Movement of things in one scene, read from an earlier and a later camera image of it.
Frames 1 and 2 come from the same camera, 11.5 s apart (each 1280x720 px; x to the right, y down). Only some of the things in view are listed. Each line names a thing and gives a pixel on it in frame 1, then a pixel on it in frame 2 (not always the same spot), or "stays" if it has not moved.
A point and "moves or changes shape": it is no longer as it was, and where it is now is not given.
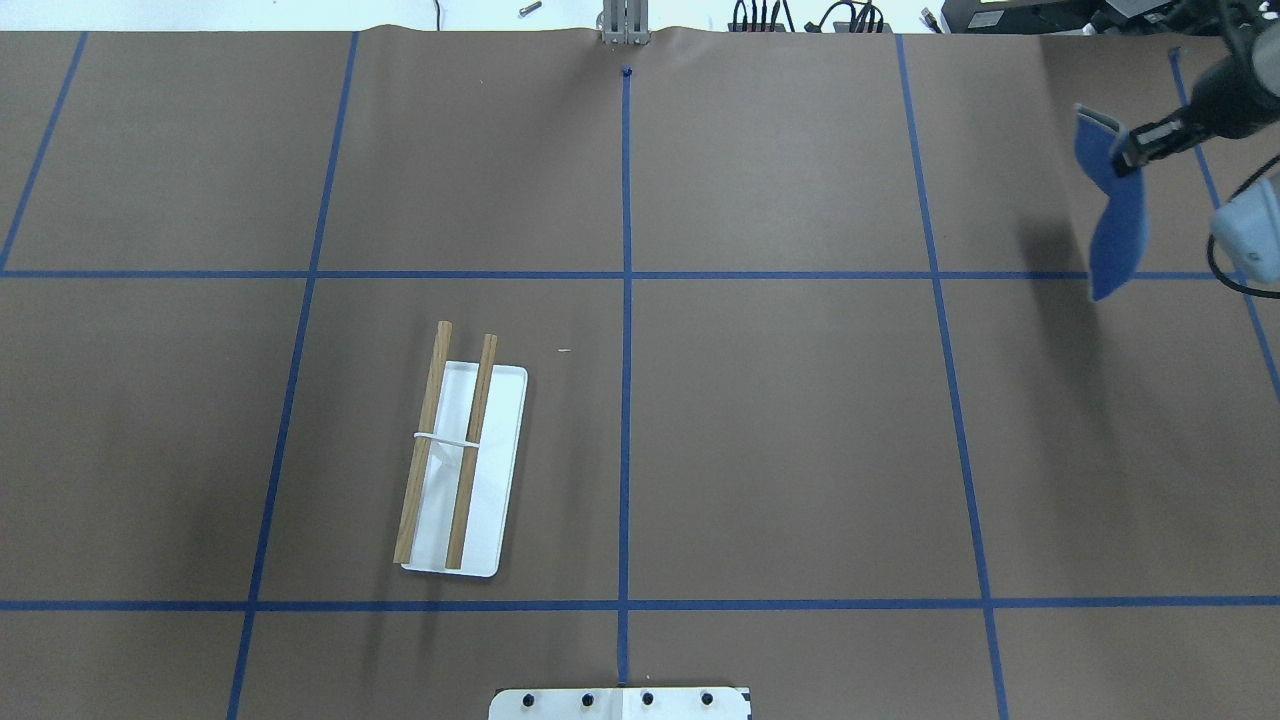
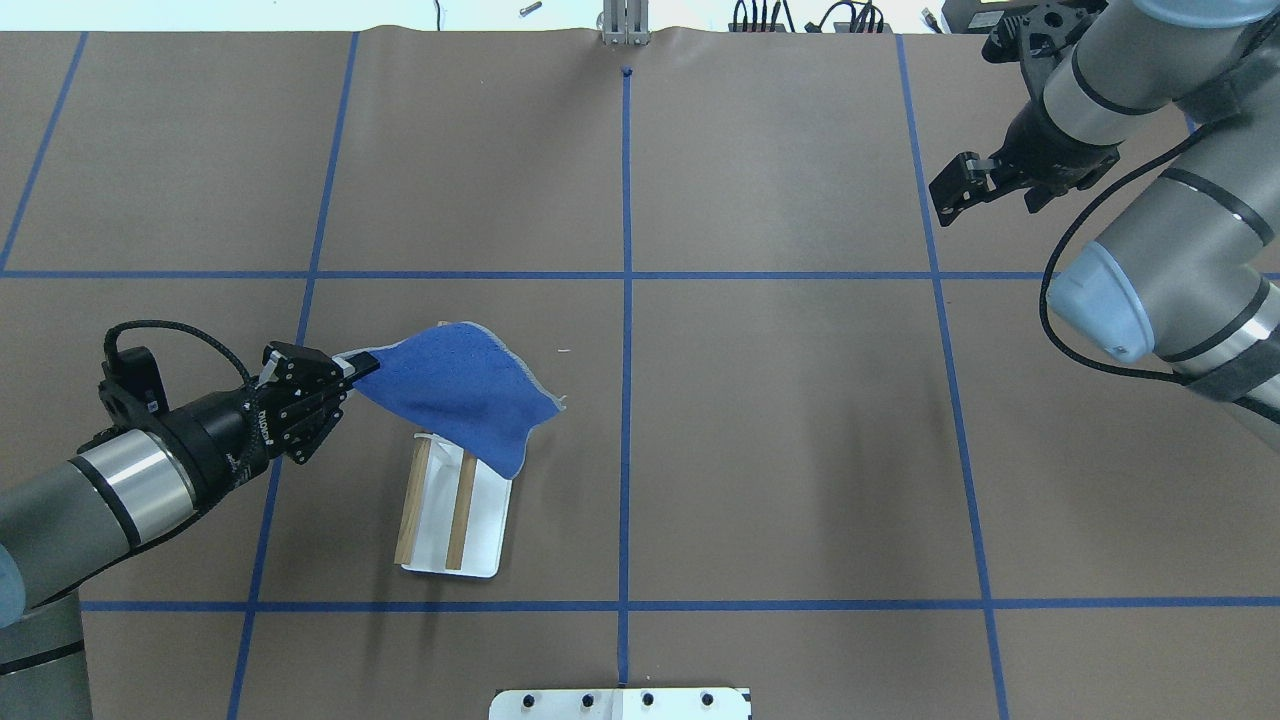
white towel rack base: x=495 y=473 stays
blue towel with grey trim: x=1118 y=234 moves or changes shape
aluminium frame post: x=626 y=22 stays
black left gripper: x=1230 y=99 -> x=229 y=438
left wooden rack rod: x=420 y=458 stays
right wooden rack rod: x=460 y=529 stays
